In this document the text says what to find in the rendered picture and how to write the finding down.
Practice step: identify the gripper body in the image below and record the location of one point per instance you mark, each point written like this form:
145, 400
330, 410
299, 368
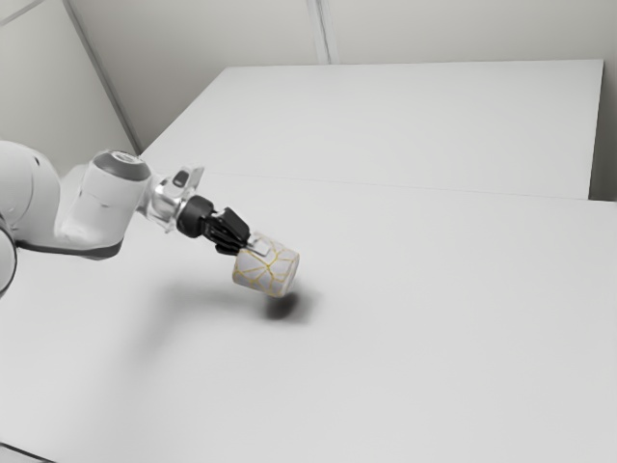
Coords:
195, 218

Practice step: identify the white mug with gold cracks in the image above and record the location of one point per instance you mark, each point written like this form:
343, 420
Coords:
270, 270

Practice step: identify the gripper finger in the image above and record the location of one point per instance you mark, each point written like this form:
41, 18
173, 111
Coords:
222, 242
237, 227

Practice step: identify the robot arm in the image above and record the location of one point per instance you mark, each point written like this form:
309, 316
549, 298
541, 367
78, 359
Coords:
103, 202

